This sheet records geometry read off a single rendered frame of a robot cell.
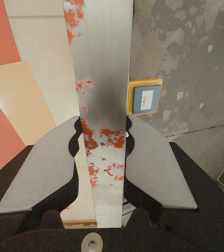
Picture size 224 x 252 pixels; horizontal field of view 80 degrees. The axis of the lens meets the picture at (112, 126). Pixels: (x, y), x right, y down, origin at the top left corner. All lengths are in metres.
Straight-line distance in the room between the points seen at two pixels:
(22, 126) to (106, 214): 0.16
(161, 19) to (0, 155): 1.58
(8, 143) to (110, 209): 0.15
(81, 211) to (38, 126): 0.19
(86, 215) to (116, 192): 0.14
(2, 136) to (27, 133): 0.03
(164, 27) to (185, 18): 0.23
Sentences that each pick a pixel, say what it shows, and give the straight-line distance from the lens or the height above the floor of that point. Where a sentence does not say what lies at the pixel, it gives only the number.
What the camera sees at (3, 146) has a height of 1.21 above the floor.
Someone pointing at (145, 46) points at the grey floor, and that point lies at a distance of 1.56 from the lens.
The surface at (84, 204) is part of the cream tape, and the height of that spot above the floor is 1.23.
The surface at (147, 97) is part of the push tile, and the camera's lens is 0.50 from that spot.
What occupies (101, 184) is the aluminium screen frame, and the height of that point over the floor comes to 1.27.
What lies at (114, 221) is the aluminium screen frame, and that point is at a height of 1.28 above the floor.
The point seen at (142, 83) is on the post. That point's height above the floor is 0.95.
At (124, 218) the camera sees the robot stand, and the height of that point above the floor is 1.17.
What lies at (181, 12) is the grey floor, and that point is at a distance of 1.76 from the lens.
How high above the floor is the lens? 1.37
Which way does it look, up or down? 55 degrees down
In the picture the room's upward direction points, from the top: 150 degrees clockwise
